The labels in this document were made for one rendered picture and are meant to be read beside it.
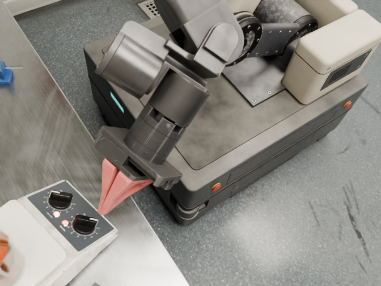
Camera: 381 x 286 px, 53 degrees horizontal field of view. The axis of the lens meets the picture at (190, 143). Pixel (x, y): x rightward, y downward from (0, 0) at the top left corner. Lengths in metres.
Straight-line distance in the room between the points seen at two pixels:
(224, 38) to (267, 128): 0.84
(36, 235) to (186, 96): 0.28
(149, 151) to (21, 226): 0.22
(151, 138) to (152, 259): 0.24
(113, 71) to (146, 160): 0.11
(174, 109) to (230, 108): 0.84
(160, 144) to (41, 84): 0.42
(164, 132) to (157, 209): 1.03
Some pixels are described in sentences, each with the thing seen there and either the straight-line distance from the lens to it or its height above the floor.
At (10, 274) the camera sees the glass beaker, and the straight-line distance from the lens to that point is 0.52.
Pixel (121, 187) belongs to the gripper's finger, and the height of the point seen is 0.94.
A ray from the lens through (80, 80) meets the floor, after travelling 1.80.
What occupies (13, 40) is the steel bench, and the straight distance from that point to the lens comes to 0.91.
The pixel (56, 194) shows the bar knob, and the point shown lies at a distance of 0.60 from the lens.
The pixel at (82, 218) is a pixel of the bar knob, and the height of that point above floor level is 0.82.
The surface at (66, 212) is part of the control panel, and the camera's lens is 0.60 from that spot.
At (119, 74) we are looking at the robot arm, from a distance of 0.42.
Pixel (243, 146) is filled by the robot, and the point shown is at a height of 0.36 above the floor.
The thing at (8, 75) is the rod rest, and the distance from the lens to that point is 0.83.
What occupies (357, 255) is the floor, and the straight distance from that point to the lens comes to 1.59.
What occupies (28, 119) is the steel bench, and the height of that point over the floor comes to 0.75.
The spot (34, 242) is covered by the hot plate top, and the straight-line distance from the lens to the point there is 0.56.
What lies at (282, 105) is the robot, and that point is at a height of 0.37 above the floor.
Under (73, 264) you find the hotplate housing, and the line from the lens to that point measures 0.57.
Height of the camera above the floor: 1.35
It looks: 58 degrees down
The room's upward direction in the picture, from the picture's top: 10 degrees clockwise
